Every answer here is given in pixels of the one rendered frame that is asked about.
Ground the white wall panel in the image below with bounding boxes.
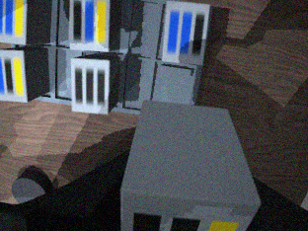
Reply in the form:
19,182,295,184
301,192,308,210

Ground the dark grey cylinder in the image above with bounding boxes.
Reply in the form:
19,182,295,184
12,171,54,203

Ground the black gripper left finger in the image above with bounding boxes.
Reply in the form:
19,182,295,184
0,150,130,231

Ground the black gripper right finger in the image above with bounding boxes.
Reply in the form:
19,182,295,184
246,178,308,231

